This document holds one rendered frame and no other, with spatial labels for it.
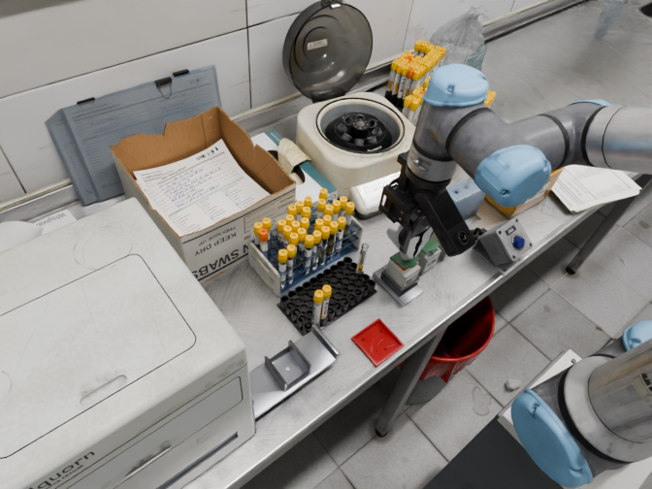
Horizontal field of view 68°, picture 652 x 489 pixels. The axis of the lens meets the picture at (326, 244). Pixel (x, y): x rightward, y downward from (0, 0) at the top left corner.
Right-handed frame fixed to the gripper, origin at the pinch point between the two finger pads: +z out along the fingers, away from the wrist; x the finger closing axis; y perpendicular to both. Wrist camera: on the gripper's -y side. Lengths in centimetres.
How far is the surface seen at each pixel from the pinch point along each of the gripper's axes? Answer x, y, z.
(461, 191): -20.8, 6.1, -0.1
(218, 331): 39.5, -3.4, -20.1
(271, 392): 33.0, -3.7, 5.9
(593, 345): -101, -33, 97
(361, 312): 9.9, 0.3, 9.9
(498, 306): -84, 1, 97
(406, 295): 1.1, -2.4, 8.5
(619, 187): -64, -11, 8
